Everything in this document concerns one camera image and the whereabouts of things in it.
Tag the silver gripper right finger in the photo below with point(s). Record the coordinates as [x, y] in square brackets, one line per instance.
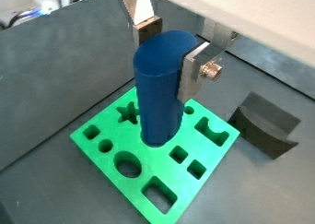
[199, 65]

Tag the blue oval peg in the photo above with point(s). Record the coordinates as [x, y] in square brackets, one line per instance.
[158, 71]

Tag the dark grey curved block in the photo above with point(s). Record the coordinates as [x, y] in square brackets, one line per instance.
[265, 125]

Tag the green shape sorter board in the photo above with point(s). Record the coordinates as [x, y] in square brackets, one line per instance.
[159, 178]

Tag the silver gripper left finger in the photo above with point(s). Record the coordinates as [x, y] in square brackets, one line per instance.
[145, 23]

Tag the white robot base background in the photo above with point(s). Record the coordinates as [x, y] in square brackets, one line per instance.
[16, 11]

